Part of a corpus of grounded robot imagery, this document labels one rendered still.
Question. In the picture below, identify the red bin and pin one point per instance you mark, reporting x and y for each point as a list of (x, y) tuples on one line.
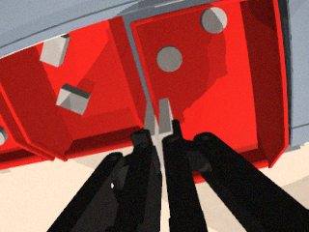
[(30, 88), (232, 83), (16, 151)]

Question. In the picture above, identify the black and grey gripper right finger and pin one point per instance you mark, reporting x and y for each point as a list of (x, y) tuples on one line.
[(253, 198)]

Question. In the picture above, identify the grey steel disc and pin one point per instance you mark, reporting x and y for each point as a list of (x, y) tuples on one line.
[(3, 135), (213, 20), (169, 58)]

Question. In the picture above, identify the dark grey metal shelf rack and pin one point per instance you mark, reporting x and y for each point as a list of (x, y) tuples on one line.
[(20, 21)]

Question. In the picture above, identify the grey rectangular block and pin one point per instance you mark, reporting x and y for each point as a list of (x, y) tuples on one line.
[(73, 99), (54, 50)]

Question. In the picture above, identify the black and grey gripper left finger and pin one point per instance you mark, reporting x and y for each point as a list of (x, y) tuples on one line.
[(137, 176)]

